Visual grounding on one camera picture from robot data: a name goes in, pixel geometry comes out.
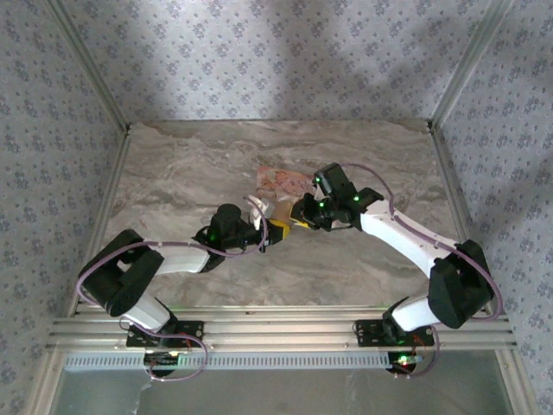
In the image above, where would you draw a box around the aluminium frame cross rail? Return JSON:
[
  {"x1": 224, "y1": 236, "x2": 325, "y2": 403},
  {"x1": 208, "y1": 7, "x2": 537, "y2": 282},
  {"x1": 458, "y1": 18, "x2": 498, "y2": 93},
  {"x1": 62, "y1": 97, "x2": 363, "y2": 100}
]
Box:
[{"x1": 46, "y1": 304, "x2": 518, "y2": 352}]

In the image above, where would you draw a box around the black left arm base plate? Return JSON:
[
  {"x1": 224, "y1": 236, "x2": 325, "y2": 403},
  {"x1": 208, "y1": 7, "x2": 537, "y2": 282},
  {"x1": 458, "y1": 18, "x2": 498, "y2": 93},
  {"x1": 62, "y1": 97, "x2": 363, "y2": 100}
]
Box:
[{"x1": 125, "y1": 320, "x2": 206, "y2": 348}]

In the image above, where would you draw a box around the aluminium frame side rail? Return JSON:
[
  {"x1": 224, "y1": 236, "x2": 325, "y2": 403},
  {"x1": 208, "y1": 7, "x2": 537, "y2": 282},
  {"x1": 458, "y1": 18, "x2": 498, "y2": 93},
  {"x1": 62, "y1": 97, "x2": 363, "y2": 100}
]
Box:
[
  {"x1": 425, "y1": 122, "x2": 509, "y2": 319},
  {"x1": 64, "y1": 123, "x2": 133, "y2": 319}
]

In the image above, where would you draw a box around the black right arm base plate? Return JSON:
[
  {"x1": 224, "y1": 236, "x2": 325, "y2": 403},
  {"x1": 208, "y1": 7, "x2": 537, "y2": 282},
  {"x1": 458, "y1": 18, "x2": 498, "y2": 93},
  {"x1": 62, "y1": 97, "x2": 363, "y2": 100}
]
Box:
[{"x1": 354, "y1": 318, "x2": 435, "y2": 348}]

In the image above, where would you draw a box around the grey slotted cable duct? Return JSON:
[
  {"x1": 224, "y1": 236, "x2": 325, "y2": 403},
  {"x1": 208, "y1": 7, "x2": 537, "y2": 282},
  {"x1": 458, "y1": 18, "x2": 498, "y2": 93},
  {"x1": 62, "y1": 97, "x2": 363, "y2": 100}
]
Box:
[{"x1": 63, "y1": 352, "x2": 401, "y2": 373}]

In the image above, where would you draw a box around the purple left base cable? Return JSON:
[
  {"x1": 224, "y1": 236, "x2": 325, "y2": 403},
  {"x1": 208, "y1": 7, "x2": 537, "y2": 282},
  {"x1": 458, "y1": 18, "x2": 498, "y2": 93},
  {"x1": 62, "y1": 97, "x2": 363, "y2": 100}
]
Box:
[{"x1": 119, "y1": 317, "x2": 209, "y2": 382}]

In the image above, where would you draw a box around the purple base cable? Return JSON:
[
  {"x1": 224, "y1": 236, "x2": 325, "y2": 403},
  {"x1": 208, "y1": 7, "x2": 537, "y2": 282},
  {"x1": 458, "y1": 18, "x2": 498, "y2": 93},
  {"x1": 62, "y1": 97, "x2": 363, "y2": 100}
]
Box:
[
  {"x1": 119, "y1": 317, "x2": 209, "y2": 382},
  {"x1": 395, "y1": 324, "x2": 442, "y2": 380}
]

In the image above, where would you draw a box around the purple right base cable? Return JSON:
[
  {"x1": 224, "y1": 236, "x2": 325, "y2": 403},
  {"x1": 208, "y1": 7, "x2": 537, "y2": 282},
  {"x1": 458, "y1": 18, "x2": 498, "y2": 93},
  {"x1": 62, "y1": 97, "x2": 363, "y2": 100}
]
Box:
[{"x1": 395, "y1": 324, "x2": 442, "y2": 380}]

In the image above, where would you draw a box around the aluminium frame upright post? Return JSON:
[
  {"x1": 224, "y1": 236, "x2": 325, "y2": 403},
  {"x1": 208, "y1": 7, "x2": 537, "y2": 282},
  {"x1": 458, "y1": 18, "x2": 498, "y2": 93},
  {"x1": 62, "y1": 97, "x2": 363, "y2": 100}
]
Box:
[
  {"x1": 45, "y1": 0, "x2": 132, "y2": 131},
  {"x1": 427, "y1": 0, "x2": 518, "y2": 131}
]

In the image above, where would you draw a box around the aluminium frame leg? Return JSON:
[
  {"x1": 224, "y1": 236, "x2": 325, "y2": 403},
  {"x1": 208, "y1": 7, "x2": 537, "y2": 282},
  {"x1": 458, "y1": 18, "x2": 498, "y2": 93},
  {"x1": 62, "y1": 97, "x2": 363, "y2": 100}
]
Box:
[
  {"x1": 495, "y1": 349, "x2": 535, "y2": 415},
  {"x1": 29, "y1": 349, "x2": 66, "y2": 415}
]

